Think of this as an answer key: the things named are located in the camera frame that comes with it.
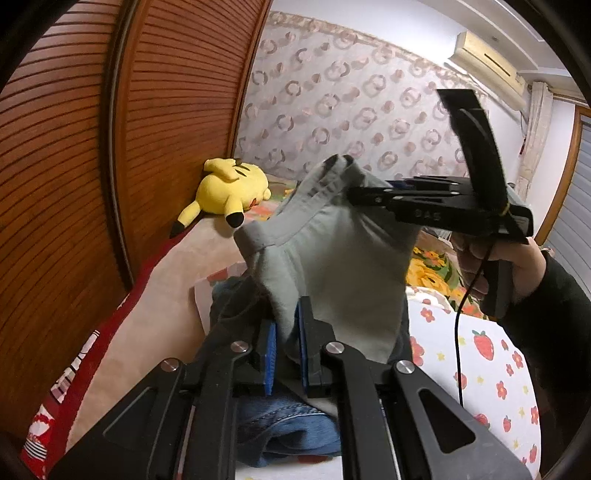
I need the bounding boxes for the grey-green shorts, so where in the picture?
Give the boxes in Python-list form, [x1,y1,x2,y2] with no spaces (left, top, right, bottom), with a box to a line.
[235,155,419,363]

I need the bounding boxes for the dark sleeve right forearm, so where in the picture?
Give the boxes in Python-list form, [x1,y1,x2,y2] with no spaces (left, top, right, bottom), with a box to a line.
[496,250,591,480]

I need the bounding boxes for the person's right hand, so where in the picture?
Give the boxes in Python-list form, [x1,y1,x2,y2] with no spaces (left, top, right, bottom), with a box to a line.
[452,233,546,303]

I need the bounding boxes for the blue folded jeans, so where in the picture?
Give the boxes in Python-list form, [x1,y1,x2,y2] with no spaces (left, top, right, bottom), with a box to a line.
[236,388,341,468]

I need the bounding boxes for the beige tied window curtain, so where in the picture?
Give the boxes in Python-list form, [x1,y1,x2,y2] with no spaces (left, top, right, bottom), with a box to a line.
[515,81,553,201]

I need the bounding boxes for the grey window blind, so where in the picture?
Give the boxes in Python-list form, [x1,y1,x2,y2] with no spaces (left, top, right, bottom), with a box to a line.
[546,116,591,296]

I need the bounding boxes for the brown floral bed cover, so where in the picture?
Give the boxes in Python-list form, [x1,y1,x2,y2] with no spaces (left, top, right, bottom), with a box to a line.
[51,220,339,459]

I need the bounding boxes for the white floral strawberry blanket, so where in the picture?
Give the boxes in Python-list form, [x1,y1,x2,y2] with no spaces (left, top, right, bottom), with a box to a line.
[193,262,542,480]

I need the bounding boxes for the pink circle-pattern curtain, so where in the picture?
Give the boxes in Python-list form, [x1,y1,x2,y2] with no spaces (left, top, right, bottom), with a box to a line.
[235,11,487,180]

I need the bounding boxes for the red printed cloth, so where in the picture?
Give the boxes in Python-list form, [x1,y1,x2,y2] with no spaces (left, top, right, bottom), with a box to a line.
[19,232,202,479]

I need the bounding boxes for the yellow Pikachu plush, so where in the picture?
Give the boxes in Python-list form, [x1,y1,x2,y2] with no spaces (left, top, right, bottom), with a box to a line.
[169,158,271,238]

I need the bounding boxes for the brown louvered wardrobe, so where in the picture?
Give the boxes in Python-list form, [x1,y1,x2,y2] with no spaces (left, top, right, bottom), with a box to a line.
[1,1,270,438]

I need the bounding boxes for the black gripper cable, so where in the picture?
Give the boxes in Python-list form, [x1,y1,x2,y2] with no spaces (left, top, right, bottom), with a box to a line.
[454,239,498,409]

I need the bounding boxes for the cream wall air conditioner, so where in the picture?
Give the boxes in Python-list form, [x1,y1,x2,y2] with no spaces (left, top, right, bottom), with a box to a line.
[450,31,526,111]

